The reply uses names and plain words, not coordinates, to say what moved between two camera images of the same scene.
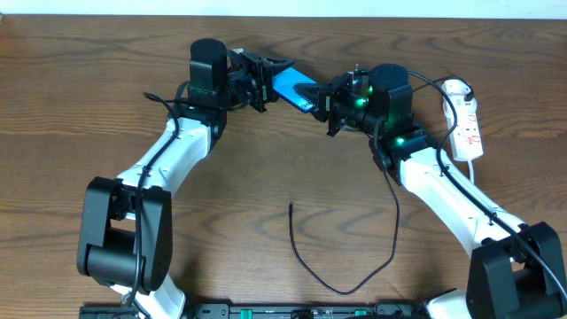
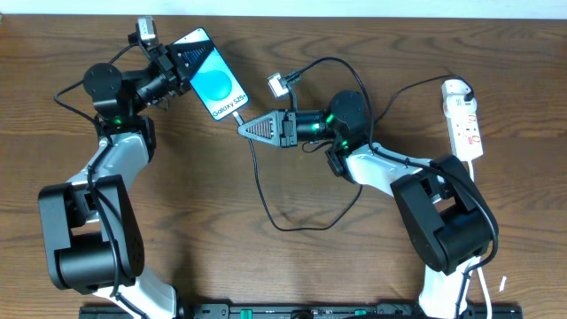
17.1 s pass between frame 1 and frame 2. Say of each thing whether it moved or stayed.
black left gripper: moved
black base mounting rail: stayed
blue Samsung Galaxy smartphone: moved
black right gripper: moved
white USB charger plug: stayed
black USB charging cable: moved
